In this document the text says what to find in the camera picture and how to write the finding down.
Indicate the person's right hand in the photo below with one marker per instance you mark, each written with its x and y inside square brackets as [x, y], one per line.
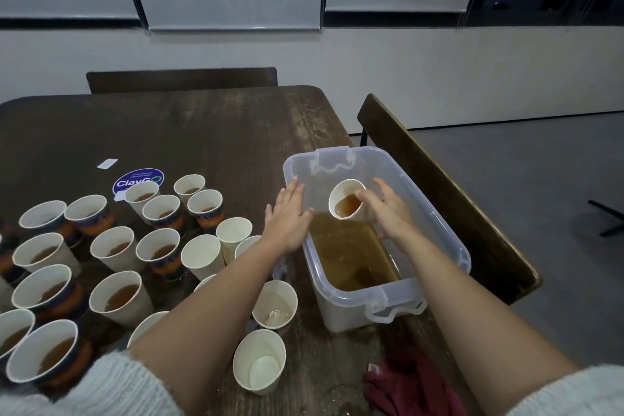
[395, 216]

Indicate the white paper cup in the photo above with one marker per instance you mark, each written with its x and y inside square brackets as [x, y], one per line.
[341, 198]
[234, 233]

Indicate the dark wooden chair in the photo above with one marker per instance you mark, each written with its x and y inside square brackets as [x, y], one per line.
[448, 201]
[180, 79]

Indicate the person's left forearm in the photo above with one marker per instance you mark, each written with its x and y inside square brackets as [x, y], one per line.
[205, 333]

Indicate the small white paper label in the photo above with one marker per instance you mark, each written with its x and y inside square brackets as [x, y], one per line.
[106, 163]

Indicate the group of paper cups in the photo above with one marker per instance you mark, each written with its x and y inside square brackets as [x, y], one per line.
[117, 245]

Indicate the person's right forearm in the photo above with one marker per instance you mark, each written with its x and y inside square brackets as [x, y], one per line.
[478, 333]

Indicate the dark red cloth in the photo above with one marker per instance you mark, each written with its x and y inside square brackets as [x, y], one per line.
[409, 386]

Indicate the dark wooden table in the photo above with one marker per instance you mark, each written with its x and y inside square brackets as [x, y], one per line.
[195, 123]

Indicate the person's left hand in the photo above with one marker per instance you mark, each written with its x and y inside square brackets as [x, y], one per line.
[285, 226]

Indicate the round white side table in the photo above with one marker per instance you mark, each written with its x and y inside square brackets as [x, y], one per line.
[614, 216]

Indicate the clear plastic storage bin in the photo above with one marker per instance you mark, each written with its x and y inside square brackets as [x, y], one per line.
[341, 308]

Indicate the round blue sticker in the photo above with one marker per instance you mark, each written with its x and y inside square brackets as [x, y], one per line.
[136, 177]

